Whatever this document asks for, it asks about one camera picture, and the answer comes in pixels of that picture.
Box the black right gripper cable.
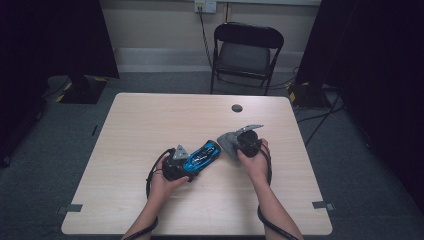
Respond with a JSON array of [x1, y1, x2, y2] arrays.
[[255, 142, 300, 240]]

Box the person's left hand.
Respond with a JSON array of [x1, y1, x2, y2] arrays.
[[147, 154, 191, 203]]

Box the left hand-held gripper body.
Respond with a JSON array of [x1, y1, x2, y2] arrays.
[[161, 144, 196, 183]]

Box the grey tape strip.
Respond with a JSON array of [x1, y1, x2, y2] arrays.
[[56, 203, 84, 215], [311, 200, 336, 212]]

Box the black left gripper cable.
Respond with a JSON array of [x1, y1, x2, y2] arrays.
[[122, 147, 177, 240]]

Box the blue toy car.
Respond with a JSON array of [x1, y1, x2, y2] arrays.
[[182, 139, 222, 175]]

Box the white wall socket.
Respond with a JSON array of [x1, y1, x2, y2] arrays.
[[194, 0, 218, 14]]

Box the person's right hand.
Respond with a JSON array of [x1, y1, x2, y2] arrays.
[[236, 138, 272, 188]]

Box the black folding chair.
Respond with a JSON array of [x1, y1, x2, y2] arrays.
[[209, 21, 285, 97]]

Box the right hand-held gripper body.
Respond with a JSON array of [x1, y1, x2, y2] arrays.
[[234, 124, 265, 159]]

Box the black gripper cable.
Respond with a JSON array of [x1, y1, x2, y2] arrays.
[[255, 142, 300, 240], [122, 147, 177, 240]]

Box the black floor cables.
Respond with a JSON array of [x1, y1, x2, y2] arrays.
[[295, 89, 348, 148]]

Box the black socket power cable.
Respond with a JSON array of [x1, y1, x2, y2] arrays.
[[198, 5, 215, 69]]

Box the black stand base yellow tape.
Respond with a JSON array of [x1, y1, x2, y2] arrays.
[[287, 81, 333, 110]]

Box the black curtain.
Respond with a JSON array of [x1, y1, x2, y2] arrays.
[[295, 0, 424, 216], [0, 0, 121, 168]]

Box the grey cloth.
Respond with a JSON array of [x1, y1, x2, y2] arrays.
[[216, 131, 243, 162]]

